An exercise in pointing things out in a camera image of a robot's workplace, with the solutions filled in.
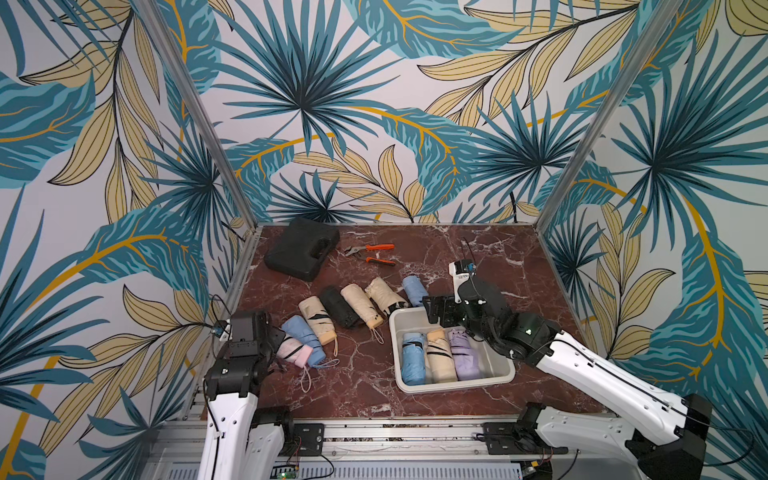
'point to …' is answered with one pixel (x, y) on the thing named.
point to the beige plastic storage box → (494, 367)
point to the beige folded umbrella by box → (384, 296)
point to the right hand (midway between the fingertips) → (436, 298)
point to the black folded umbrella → (333, 300)
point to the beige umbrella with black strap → (319, 320)
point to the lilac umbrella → (464, 355)
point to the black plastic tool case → (302, 247)
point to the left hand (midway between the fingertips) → (277, 337)
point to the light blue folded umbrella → (414, 289)
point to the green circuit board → (287, 475)
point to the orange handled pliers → (354, 250)
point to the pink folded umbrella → (298, 353)
